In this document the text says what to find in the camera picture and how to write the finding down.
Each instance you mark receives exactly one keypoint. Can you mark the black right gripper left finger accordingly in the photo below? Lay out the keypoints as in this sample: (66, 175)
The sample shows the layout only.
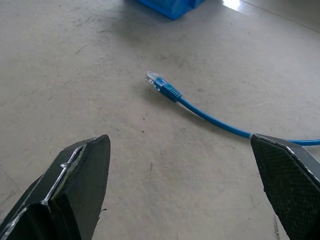
(75, 185)

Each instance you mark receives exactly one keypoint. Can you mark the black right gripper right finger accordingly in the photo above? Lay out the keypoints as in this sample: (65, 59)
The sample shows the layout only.
(290, 180)

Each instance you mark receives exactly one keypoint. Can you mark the blue plastic box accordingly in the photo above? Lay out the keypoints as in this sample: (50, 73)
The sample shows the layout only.
(170, 7)

